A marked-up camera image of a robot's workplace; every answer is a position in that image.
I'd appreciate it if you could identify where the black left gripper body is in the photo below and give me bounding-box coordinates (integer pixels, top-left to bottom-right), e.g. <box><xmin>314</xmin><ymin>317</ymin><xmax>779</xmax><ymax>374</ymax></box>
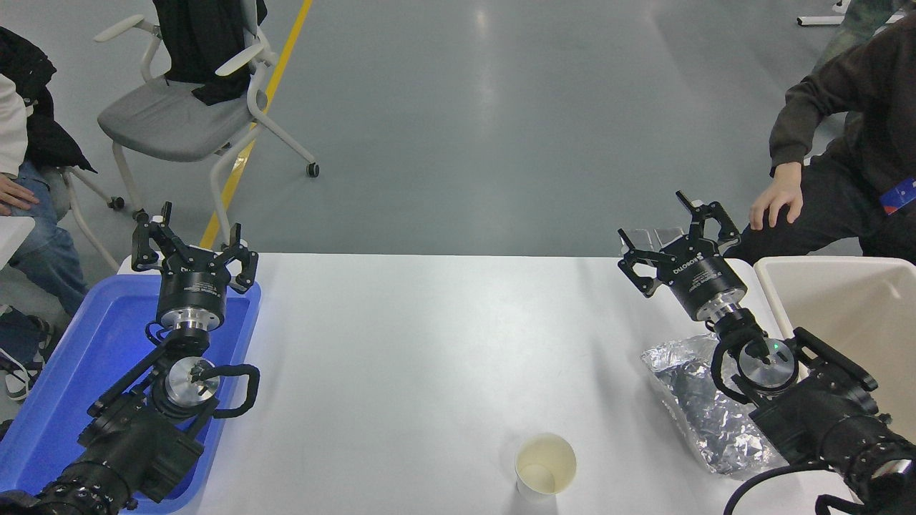
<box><xmin>156</xmin><ymin>249</ymin><xmax>231</xmax><ymax>316</ymax></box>

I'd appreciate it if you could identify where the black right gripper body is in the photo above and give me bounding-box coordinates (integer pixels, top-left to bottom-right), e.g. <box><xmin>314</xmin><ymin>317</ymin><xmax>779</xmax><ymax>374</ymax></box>
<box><xmin>657</xmin><ymin>236</ymin><xmax>749</xmax><ymax>323</ymax></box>

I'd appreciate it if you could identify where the white paper cup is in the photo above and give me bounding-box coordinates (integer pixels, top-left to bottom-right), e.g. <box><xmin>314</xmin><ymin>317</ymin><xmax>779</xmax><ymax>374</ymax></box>
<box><xmin>515</xmin><ymin>433</ymin><xmax>578</xmax><ymax>501</ymax></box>

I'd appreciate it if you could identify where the person's hand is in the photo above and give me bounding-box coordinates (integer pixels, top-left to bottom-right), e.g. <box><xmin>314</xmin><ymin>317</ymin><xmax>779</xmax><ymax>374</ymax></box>
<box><xmin>749</xmin><ymin>162</ymin><xmax>804</xmax><ymax>230</ymax></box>
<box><xmin>0</xmin><ymin>174</ymin><xmax>40</xmax><ymax>217</ymax></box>

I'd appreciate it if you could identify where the grey white office chair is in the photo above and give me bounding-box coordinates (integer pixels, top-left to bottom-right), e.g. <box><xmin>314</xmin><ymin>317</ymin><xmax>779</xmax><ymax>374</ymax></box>
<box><xmin>94</xmin><ymin>0</ymin><xmax>321</xmax><ymax>247</ymax></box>

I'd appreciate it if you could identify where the large pale bin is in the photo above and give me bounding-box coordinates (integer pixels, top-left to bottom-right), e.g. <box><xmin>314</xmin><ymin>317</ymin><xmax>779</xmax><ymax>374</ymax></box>
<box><xmin>754</xmin><ymin>256</ymin><xmax>916</xmax><ymax>441</ymax></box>

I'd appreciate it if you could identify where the crumpled silver foil tray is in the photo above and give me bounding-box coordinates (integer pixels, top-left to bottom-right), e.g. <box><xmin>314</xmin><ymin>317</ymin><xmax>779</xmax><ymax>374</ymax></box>
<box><xmin>640</xmin><ymin>333</ymin><xmax>788</xmax><ymax>476</ymax></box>

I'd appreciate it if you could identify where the blue plastic tray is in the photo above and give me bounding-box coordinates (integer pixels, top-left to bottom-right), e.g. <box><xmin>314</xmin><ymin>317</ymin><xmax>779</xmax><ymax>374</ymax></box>
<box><xmin>0</xmin><ymin>274</ymin><xmax>262</xmax><ymax>514</ymax></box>

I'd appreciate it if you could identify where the small white table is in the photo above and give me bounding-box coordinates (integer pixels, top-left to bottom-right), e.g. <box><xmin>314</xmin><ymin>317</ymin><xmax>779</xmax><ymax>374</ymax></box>
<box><xmin>0</xmin><ymin>217</ymin><xmax>35</xmax><ymax>269</ymax></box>

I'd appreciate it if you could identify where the person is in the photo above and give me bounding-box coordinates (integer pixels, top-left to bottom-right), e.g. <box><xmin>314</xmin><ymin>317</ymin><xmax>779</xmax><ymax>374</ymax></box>
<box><xmin>0</xmin><ymin>26</ymin><xmax>97</xmax><ymax>401</ymax></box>
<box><xmin>812</xmin><ymin>0</ymin><xmax>899</xmax><ymax>72</ymax></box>
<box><xmin>723</xmin><ymin>11</ymin><xmax>916</xmax><ymax>262</ymax></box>

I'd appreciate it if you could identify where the blue red badge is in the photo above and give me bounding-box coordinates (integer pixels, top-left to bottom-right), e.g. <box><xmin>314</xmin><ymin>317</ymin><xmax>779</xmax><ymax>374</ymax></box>
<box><xmin>880</xmin><ymin>177</ymin><xmax>916</xmax><ymax>215</ymax></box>

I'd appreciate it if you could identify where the black garment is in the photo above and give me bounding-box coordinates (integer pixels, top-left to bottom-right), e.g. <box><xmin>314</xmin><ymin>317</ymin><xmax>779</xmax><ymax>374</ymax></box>
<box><xmin>152</xmin><ymin>0</ymin><xmax>268</xmax><ymax>107</ymax></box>

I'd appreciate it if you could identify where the white stand base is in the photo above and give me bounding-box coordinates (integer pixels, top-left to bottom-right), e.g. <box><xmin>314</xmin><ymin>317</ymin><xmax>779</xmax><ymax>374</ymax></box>
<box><xmin>798</xmin><ymin>0</ymin><xmax>906</xmax><ymax>27</ymax></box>

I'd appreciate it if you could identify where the white chair frame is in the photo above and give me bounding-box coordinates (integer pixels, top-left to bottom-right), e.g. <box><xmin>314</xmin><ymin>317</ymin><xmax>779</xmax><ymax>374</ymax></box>
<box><xmin>61</xmin><ymin>166</ymin><xmax>126</xmax><ymax>271</ymax></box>

